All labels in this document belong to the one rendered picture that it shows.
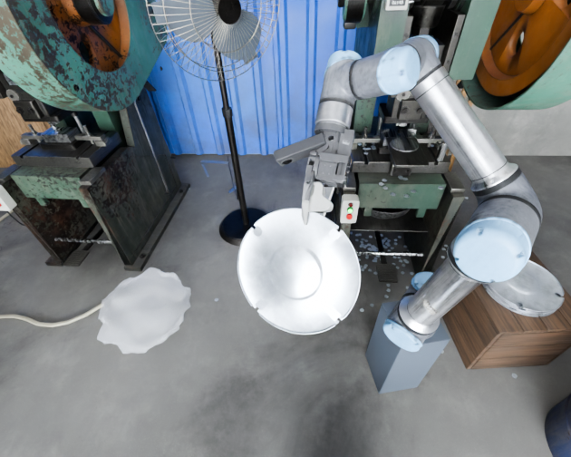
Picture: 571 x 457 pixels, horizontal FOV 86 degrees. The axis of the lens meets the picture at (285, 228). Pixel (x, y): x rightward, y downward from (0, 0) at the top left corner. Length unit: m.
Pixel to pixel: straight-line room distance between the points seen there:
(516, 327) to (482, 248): 0.88
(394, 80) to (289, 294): 0.48
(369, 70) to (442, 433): 1.40
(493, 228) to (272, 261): 0.44
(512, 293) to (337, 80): 1.19
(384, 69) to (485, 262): 0.40
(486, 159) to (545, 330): 0.96
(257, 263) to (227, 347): 0.99
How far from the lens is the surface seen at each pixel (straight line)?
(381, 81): 0.64
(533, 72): 1.45
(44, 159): 2.07
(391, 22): 1.35
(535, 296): 1.63
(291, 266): 0.69
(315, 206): 0.64
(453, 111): 0.75
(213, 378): 1.63
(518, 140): 3.42
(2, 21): 1.42
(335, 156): 0.64
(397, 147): 1.50
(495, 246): 0.67
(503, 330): 1.50
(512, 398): 1.80
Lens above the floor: 1.48
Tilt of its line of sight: 43 degrees down
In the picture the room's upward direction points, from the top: 3 degrees counter-clockwise
